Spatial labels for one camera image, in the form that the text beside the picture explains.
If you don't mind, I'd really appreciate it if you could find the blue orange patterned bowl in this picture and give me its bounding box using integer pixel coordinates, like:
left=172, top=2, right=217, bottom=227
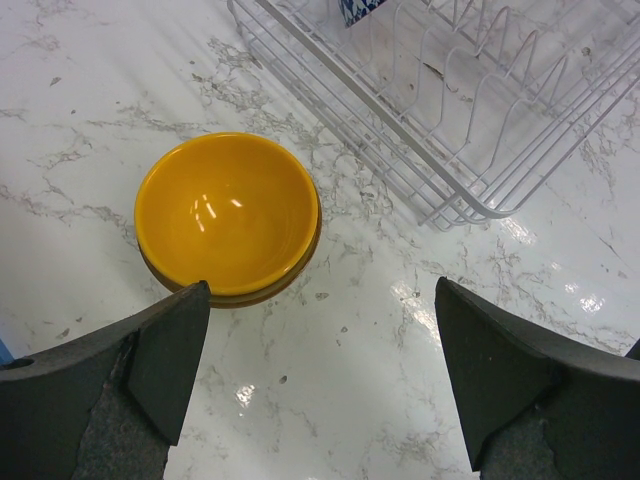
left=326, top=0, right=385, bottom=28

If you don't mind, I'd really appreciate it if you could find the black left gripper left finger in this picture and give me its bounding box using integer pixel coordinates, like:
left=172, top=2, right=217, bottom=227
left=1, top=281, right=210, bottom=479

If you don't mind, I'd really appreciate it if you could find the yellow bowl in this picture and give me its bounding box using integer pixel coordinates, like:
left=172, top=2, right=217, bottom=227
left=134, top=132, right=321, bottom=297

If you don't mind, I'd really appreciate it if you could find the blue shelf unit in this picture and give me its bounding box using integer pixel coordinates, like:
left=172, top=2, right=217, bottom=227
left=0, top=340, right=14, bottom=366

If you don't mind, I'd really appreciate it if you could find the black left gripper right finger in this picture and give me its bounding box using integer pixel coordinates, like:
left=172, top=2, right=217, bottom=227
left=435, top=277, right=639, bottom=479

